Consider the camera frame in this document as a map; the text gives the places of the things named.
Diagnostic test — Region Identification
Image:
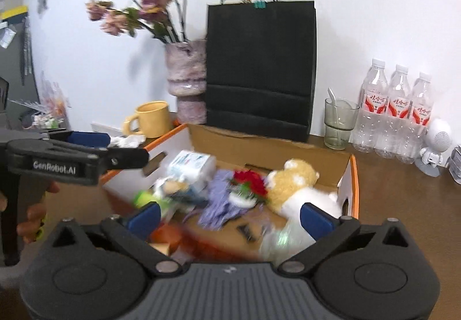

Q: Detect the clear plastic wipes box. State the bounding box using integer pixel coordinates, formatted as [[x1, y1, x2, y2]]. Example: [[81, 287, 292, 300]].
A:
[[167, 150, 217, 184]]

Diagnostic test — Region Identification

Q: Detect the red flower toy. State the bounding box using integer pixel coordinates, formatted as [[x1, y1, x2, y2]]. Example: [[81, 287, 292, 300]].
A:
[[228, 169, 269, 207]]

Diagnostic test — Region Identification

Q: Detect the yellow blue patterned packet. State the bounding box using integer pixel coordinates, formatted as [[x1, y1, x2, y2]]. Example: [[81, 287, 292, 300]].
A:
[[155, 178, 209, 206]]

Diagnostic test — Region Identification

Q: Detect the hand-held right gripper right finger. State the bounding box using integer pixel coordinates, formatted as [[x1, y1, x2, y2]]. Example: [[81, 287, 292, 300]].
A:
[[277, 202, 415, 275]]

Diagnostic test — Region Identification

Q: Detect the iridescent plastic bag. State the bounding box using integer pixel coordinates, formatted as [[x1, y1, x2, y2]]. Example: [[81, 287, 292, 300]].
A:
[[259, 219, 315, 263]]

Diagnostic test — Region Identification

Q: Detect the crumpled white tissue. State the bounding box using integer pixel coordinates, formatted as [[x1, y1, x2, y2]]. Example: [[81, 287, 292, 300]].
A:
[[108, 134, 146, 148]]

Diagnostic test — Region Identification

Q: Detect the purple drawstring pouch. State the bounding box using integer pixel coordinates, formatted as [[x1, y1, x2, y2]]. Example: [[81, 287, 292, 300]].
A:
[[198, 169, 267, 230]]

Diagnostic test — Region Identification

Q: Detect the clear water bottle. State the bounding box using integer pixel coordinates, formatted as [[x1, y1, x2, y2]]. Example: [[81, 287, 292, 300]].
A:
[[401, 72, 433, 165], [352, 58, 390, 154], [375, 64, 412, 160]]

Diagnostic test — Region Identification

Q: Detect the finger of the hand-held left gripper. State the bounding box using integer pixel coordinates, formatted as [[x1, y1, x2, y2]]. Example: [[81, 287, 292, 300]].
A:
[[94, 146, 150, 172], [48, 130, 111, 150]]

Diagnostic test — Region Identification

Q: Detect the grey cabinet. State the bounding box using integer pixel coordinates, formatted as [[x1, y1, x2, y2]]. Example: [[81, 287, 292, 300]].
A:
[[0, 0, 41, 133]]

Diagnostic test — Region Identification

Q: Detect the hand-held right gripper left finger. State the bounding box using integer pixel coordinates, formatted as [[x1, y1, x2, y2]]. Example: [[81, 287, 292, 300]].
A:
[[52, 202, 182, 274]]

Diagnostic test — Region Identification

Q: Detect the black paper bag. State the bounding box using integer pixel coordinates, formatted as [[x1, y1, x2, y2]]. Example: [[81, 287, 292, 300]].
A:
[[205, 0, 318, 143]]

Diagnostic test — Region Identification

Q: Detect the mottled purple vase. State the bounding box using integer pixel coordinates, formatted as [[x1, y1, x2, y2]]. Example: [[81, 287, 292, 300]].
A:
[[165, 39, 207, 125]]

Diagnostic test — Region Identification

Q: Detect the green small box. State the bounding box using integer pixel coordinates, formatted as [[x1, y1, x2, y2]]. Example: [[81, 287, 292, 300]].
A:
[[133, 190, 170, 213]]

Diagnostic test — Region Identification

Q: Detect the person's left hand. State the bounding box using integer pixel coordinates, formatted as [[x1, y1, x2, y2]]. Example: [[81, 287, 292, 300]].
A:
[[16, 181, 60, 245]]

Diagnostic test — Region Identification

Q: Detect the yellow mug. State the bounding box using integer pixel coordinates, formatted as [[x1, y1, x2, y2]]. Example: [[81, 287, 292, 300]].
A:
[[122, 100, 174, 138]]

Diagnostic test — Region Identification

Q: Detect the white robot toy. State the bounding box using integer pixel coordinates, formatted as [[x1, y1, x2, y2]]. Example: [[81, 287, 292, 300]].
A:
[[414, 119, 452, 177]]

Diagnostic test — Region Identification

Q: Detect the plastic wrapped flower bouquet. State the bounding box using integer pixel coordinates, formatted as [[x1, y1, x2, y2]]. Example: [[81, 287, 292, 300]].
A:
[[31, 71, 71, 129]]

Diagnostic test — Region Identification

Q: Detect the clear glass cup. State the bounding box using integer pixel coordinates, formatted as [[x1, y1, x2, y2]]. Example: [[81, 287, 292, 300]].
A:
[[324, 98, 360, 150]]

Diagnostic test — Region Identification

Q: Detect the red cardboard box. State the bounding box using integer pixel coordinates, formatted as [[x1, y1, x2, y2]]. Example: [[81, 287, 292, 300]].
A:
[[99, 123, 360, 265]]

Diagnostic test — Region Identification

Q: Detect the white spoon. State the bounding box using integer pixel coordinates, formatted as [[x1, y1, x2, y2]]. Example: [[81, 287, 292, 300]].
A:
[[327, 87, 341, 126]]

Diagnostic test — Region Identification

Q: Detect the yellow white plush toy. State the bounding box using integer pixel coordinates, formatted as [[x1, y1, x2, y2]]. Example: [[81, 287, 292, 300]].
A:
[[264, 159, 343, 223]]

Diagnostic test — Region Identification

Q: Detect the grey package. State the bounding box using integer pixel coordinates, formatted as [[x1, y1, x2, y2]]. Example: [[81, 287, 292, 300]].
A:
[[447, 147, 461, 184]]

